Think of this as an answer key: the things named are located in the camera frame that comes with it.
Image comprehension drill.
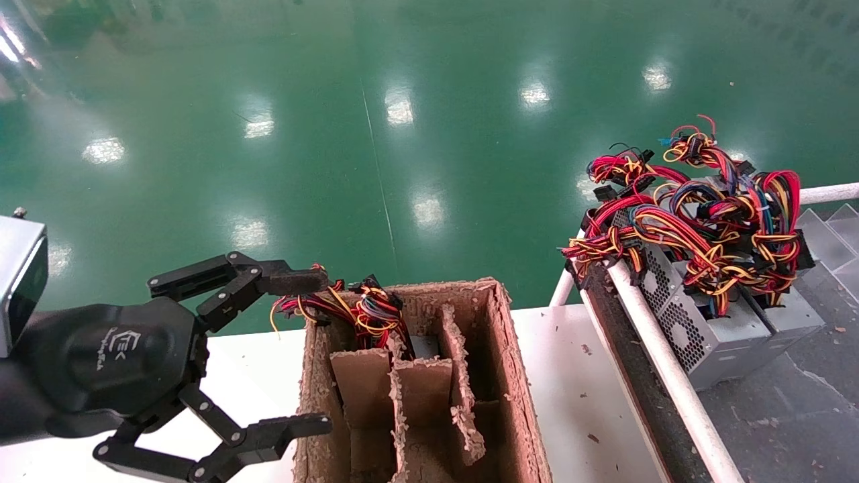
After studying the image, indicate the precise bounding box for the short white pipe rail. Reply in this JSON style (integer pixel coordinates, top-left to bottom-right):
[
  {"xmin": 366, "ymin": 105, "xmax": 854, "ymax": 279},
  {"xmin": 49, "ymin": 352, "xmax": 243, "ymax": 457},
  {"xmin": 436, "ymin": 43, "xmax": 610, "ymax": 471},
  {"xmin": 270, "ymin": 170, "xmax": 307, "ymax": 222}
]
[{"xmin": 549, "ymin": 268, "xmax": 581, "ymax": 307}]

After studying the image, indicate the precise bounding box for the brown cardboard box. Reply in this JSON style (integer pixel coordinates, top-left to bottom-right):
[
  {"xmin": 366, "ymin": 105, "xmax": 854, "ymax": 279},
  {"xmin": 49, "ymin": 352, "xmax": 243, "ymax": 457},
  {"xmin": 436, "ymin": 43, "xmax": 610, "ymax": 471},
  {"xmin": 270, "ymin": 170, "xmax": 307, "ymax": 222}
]
[{"xmin": 292, "ymin": 276, "xmax": 552, "ymax": 483}]

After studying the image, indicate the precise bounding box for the short cardboard cross divider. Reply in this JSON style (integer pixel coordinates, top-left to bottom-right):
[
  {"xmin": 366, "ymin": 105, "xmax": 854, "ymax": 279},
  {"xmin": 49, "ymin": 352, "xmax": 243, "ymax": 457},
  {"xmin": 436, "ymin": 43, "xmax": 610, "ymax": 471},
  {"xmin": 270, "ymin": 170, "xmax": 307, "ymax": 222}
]
[{"xmin": 330, "ymin": 347, "xmax": 454, "ymax": 430}]

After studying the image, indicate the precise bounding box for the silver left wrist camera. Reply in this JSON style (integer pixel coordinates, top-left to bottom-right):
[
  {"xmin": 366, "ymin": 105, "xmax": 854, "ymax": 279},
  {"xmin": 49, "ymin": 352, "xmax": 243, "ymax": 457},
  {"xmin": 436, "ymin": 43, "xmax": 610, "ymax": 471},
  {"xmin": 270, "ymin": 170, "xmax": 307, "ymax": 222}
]
[{"xmin": 0, "ymin": 208, "xmax": 49, "ymax": 356}]

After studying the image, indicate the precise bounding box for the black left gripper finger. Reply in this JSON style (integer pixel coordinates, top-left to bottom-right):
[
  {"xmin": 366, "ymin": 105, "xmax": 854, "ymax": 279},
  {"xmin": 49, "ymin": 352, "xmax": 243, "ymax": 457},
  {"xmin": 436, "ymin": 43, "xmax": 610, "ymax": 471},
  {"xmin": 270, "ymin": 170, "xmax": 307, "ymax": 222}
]
[
  {"xmin": 148, "ymin": 252, "xmax": 330, "ymax": 333},
  {"xmin": 93, "ymin": 384, "xmax": 333, "ymax": 483}
]

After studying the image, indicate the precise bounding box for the long cardboard divider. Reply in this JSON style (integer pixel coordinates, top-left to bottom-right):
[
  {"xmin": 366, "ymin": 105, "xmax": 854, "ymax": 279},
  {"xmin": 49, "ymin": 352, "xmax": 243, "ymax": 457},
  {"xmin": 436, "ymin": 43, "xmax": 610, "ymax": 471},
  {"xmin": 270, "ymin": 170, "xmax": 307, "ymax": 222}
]
[
  {"xmin": 438, "ymin": 304, "xmax": 485, "ymax": 467},
  {"xmin": 386, "ymin": 332, "xmax": 411, "ymax": 483}
]

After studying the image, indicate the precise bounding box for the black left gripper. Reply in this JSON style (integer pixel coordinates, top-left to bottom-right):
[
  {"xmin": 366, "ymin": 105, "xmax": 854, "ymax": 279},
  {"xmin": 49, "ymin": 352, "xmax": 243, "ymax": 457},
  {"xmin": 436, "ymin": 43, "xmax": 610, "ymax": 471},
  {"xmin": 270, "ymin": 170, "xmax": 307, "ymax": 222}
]
[{"xmin": 13, "ymin": 297, "xmax": 207, "ymax": 438}]

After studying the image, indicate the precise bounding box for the black rubber strip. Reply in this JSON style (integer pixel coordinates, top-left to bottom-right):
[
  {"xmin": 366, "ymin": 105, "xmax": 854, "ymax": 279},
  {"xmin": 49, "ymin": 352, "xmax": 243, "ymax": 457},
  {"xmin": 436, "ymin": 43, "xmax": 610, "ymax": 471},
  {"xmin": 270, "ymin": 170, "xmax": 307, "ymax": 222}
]
[{"xmin": 576, "ymin": 262, "xmax": 713, "ymax": 483}]

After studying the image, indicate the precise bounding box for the power supply with coloured wires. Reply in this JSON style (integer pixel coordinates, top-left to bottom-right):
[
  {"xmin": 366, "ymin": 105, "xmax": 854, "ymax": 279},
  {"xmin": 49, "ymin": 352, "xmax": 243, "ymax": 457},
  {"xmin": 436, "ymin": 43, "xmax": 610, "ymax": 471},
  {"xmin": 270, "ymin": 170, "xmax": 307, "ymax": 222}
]
[
  {"xmin": 586, "ymin": 143, "xmax": 692, "ymax": 202},
  {"xmin": 268, "ymin": 272, "xmax": 438, "ymax": 360},
  {"xmin": 738, "ymin": 170, "xmax": 827, "ymax": 366},
  {"xmin": 671, "ymin": 180, "xmax": 762, "ymax": 232},
  {"xmin": 663, "ymin": 114, "xmax": 758, "ymax": 195},
  {"xmin": 562, "ymin": 201, "xmax": 772, "ymax": 391}
]

